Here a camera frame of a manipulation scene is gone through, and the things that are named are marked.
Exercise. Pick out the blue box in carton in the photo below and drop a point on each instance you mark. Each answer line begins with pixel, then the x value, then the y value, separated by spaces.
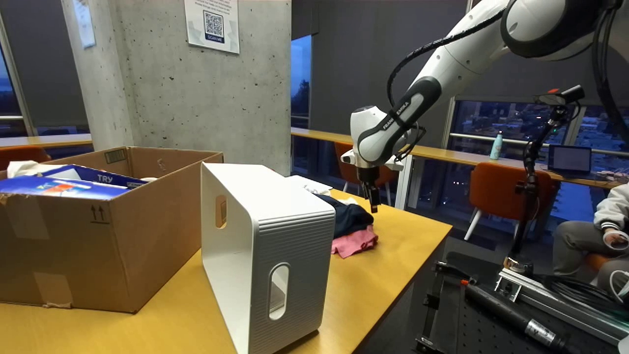
pixel 72 181

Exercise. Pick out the small monitor screen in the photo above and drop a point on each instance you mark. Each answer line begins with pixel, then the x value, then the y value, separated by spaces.
pixel 571 159

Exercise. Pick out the pink cloth with orange print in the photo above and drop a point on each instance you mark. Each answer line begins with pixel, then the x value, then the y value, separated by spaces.
pixel 355 242

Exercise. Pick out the white bag in carton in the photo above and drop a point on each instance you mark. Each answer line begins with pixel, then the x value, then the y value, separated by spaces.
pixel 29 167

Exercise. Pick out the seated person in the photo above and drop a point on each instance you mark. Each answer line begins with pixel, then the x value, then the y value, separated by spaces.
pixel 606 234

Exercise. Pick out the long wooden counter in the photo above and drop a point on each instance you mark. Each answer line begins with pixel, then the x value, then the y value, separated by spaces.
pixel 465 157

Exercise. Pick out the wall notice paper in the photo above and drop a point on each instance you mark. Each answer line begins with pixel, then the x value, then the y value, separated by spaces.
pixel 84 24

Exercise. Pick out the orange chair near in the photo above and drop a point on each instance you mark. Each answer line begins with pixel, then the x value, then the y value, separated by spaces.
pixel 508 193

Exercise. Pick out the dark blue cloth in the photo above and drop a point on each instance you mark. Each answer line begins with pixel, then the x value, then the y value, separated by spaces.
pixel 349 216

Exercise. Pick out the brown cardboard box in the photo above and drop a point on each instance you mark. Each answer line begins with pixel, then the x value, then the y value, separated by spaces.
pixel 105 254

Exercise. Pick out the white paper sheet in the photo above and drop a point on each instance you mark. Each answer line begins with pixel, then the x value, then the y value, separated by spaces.
pixel 312 185

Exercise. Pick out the orange chair left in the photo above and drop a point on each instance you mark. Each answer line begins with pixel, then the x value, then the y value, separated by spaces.
pixel 23 154

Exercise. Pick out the white plastic basket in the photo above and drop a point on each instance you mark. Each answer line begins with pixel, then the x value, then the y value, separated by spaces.
pixel 266 252

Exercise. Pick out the teal bottle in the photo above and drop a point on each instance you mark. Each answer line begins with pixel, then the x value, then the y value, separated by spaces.
pixel 496 146

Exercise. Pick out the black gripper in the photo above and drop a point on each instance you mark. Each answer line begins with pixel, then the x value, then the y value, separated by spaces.
pixel 369 181

